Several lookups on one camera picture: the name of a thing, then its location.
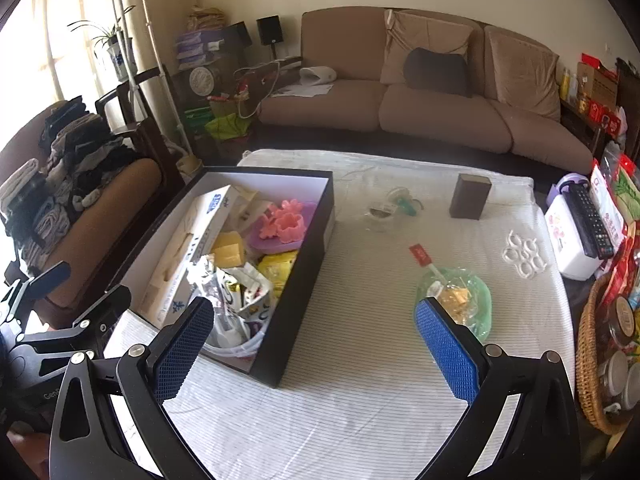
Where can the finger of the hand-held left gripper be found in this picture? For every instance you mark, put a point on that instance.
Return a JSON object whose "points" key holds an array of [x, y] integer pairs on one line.
{"points": [[107, 305], [45, 280]]}

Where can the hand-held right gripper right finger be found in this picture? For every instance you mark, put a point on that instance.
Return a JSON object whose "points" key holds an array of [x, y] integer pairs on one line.
{"points": [[445, 347]]}

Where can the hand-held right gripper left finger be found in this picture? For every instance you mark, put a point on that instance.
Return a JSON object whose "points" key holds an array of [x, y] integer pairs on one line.
{"points": [[185, 347]]}

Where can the plastic bag of gold hooks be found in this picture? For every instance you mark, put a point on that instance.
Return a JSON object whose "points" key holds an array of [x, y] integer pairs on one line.
{"points": [[462, 300]]}

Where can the small red card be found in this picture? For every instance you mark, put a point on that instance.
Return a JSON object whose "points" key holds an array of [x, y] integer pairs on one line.
{"points": [[420, 254]]}

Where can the black cardboard storage box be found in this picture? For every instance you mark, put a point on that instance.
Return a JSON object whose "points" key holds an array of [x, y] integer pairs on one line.
{"points": [[295, 320]]}

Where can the teal white hook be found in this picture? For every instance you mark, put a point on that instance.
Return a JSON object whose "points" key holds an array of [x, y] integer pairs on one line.
{"points": [[407, 205]]}

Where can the white striped padded desktop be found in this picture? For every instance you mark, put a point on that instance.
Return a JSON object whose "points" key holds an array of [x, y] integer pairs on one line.
{"points": [[375, 400]]}

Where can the silver foil bag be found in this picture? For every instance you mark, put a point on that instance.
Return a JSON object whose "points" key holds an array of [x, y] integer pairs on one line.
{"points": [[240, 292]]}

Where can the long white blue print box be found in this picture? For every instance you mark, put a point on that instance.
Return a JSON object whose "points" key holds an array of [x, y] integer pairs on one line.
{"points": [[200, 245]]}

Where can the yellow small box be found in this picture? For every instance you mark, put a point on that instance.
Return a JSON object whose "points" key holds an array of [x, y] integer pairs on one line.
{"points": [[227, 252]]}

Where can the brown armchair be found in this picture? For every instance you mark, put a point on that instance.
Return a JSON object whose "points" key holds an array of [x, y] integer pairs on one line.
{"points": [[115, 200]]}

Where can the yellow packet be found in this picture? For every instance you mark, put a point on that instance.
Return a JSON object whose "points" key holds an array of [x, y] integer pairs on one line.
{"points": [[277, 267]]}

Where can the pile of folded clothes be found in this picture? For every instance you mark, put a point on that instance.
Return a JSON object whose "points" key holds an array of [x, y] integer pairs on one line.
{"points": [[85, 160]]}

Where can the pink toy on purple plate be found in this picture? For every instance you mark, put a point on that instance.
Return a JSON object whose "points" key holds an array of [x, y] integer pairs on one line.
{"points": [[261, 246]]}

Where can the wicker basket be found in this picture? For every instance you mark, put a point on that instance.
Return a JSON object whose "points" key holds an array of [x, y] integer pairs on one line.
{"points": [[587, 360]]}

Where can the dark brown small box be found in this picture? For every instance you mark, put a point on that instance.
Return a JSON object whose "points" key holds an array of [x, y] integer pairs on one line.
{"points": [[467, 200]]}

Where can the beige small box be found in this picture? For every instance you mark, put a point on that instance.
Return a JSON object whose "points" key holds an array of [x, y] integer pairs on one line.
{"points": [[250, 210]]}

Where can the white flower print container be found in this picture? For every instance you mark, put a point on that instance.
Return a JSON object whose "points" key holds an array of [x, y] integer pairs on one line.
{"points": [[565, 247]]}

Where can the pink flower shaped mould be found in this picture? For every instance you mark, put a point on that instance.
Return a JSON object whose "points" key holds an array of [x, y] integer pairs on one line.
{"points": [[285, 222]]}

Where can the dark wooden chair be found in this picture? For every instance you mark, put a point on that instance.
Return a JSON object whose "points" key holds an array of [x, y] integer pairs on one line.
{"points": [[150, 140]]}

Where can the clear jar with white lid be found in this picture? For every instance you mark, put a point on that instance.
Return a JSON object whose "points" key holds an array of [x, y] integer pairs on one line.
{"points": [[632, 385], [615, 372]]}

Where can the dark jar with gold lid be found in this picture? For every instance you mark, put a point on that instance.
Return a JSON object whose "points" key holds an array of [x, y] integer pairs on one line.
{"points": [[620, 317]]}

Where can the black remote control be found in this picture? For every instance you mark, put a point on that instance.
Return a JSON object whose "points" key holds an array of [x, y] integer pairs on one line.
{"points": [[590, 225]]}

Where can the red snack packet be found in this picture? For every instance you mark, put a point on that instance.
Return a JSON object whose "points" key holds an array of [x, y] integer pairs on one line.
{"points": [[627, 270]]}

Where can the purple plastic container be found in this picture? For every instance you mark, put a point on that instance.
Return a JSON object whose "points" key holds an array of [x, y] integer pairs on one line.
{"points": [[562, 187]]}

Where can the red white plastic bag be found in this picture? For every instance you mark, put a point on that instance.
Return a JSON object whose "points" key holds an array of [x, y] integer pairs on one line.
{"points": [[607, 210]]}

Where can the green shopping bag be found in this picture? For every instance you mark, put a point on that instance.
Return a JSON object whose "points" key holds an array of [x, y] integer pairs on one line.
{"points": [[227, 127]]}

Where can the cream curtain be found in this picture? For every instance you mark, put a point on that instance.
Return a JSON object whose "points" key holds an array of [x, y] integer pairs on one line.
{"points": [[65, 60]]}

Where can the potted green plant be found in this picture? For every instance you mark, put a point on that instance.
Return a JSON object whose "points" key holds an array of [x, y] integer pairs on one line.
{"points": [[119, 60]]}

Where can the brown sofa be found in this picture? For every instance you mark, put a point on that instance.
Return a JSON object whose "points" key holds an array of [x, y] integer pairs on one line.
{"points": [[440, 110]]}

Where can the round white fan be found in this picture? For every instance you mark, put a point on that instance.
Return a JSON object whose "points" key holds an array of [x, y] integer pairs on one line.
{"points": [[202, 80]]}

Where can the stack of purple tissue packs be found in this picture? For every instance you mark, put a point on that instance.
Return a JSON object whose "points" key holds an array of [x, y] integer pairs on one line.
{"points": [[197, 47]]}

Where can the dark grey lumbar pillow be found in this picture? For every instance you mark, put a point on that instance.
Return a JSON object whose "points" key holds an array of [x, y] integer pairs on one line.
{"points": [[435, 72]]}

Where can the sheets of paper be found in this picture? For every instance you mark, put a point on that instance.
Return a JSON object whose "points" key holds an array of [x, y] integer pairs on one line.
{"points": [[300, 91]]}

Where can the red gift box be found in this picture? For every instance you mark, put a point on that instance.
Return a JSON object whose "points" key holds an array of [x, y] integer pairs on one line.
{"points": [[600, 110]]}

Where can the tan sofa cushion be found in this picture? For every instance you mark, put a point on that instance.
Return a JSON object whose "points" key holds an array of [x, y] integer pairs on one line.
{"points": [[520, 70], [430, 30]]}

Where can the yellow bottle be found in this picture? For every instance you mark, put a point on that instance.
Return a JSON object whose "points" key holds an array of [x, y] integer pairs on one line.
{"points": [[565, 82]]}

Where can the brown cardboard box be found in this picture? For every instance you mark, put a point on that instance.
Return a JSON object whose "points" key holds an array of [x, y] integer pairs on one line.
{"points": [[597, 87]]}

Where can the woven straw hat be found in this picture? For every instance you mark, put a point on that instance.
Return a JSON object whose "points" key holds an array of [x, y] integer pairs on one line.
{"points": [[205, 19]]}

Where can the black speaker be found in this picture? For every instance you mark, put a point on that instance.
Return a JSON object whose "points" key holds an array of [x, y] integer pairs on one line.
{"points": [[270, 30]]}

